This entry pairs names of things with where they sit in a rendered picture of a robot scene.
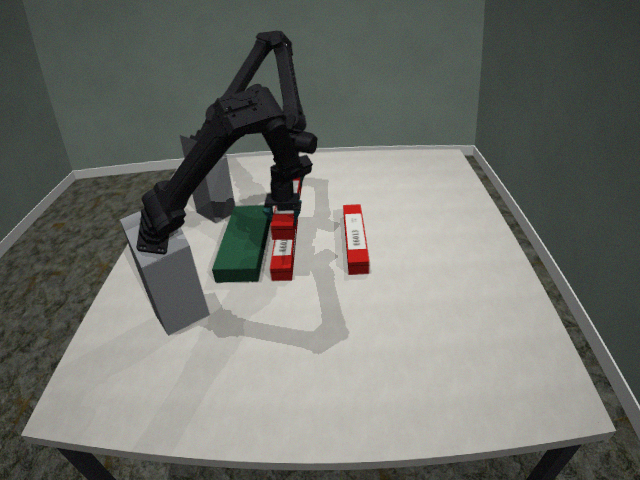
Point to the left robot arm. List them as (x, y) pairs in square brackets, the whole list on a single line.
[(303, 141)]

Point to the white welding electrode box with red edges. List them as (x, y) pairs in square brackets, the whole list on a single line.
[(356, 246)]

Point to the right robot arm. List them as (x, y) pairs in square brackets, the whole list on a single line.
[(254, 111)]

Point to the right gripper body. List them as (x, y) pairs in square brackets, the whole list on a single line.
[(282, 199)]

